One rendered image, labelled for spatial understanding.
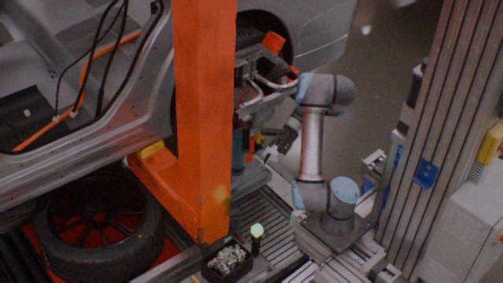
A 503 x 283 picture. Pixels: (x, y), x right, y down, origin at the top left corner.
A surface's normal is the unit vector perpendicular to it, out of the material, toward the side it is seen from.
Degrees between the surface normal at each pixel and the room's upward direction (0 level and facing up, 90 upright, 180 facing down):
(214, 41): 90
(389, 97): 0
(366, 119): 0
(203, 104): 90
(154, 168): 0
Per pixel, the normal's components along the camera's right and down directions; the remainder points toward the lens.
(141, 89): 0.63, 0.54
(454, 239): -0.73, 0.43
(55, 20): -0.05, -0.69
